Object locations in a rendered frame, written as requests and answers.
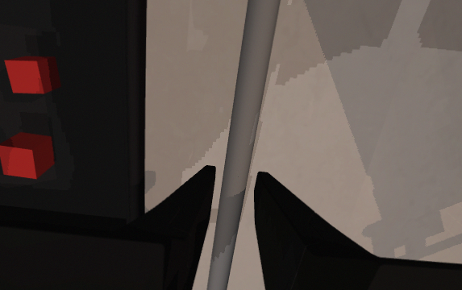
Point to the small red block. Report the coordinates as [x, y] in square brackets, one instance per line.
[27, 155]
[33, 74]

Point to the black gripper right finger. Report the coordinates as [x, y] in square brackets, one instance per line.
[299, 250]

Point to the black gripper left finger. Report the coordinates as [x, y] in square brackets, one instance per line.
[159, 250]

